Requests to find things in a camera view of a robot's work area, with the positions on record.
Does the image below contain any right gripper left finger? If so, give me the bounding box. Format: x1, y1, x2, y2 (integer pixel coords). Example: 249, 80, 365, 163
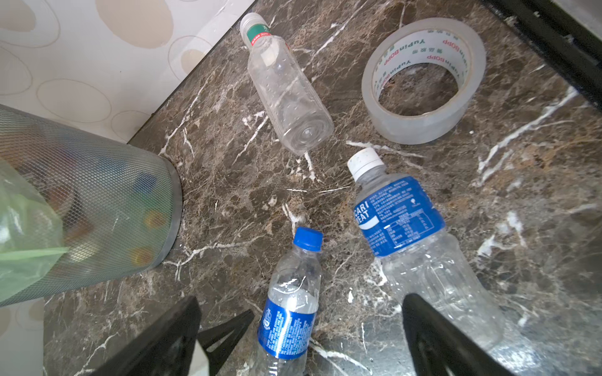
93, 296, 202, 376

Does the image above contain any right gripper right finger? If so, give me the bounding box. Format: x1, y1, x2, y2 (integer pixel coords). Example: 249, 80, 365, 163
402, 294, 513, 376

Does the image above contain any clear Pocari Sweat bottle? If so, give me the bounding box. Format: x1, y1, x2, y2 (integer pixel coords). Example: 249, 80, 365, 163
347, 147, 504, 349

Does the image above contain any clear bottle blue cap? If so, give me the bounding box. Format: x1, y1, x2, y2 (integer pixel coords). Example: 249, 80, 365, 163
249, 227, 323, 375

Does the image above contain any clear bottle green white label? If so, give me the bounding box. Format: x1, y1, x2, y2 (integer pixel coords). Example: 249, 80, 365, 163
240, 13, 334, 156

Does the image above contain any grey mesh waste bin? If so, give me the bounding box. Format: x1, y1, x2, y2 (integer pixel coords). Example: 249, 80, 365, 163
1, 106, 183, 306

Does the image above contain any green plastic bin liner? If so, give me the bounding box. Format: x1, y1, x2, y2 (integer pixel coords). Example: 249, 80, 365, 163
1, 160, 68, 301

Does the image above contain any clear adhesive tape roll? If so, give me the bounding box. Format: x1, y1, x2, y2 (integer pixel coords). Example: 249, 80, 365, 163
362, 18, 486, 145

